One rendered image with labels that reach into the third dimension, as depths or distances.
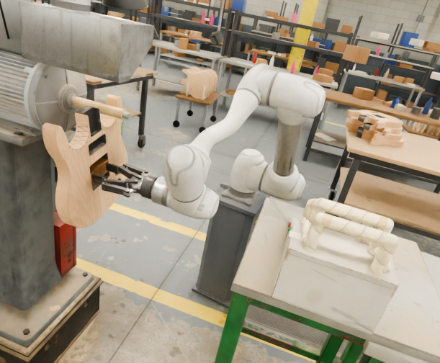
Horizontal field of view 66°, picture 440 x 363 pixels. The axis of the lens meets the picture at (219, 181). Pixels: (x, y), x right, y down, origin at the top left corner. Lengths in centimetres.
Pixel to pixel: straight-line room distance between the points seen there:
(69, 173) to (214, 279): 131
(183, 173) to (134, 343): 129
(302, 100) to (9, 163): 106
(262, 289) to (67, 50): 83
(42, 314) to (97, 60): 118
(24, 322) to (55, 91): 99
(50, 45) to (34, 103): 21
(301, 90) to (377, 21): 1077
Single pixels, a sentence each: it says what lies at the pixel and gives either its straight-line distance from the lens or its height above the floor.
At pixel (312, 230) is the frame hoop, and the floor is 116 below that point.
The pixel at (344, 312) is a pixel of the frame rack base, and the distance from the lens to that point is 99.
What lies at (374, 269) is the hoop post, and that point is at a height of 111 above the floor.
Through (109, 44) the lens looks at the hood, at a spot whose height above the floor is 148.
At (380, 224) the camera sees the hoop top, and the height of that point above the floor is 120.
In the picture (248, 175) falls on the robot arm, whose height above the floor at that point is 87.
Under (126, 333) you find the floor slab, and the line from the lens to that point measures 203.
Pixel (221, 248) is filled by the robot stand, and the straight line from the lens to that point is 200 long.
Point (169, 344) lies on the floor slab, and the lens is 200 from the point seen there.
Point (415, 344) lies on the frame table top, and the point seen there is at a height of 93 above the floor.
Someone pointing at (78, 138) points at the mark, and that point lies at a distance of 112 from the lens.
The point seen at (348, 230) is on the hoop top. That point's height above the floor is 120.
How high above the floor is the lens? 159
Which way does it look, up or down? 26 degrees down
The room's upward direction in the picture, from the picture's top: 12 degrees clockwise
